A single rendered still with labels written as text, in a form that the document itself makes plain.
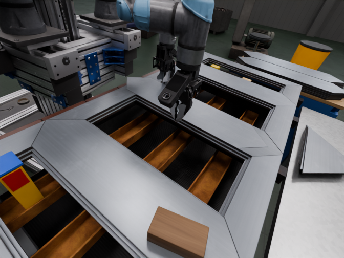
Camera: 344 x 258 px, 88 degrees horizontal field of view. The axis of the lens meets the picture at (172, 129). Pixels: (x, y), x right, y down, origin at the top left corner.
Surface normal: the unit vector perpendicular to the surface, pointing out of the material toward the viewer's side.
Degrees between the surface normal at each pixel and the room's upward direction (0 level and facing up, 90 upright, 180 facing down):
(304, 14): 90
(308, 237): 0
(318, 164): 0
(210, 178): 0
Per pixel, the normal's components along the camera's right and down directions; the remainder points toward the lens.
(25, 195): 0.81, 0.46
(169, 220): 0.13, -0.74
